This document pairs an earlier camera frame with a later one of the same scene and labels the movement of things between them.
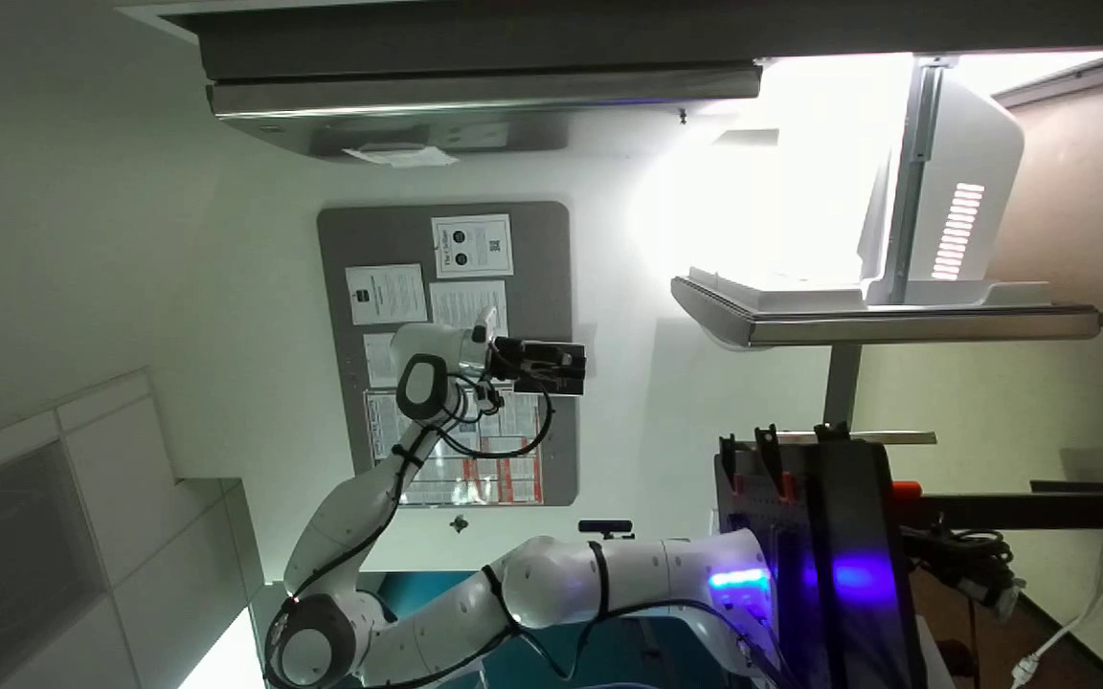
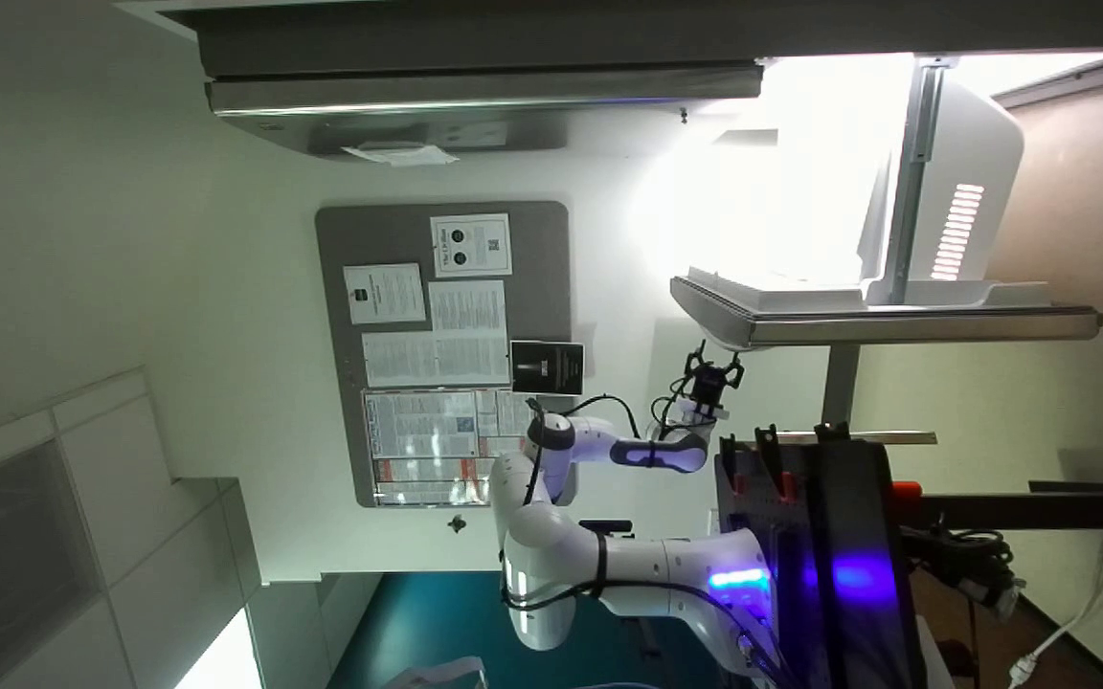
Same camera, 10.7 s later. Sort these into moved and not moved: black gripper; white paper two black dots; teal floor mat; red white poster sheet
Moved: black gripper
Not moved: teal floor mat; white paper two black dots; red white poster sheet
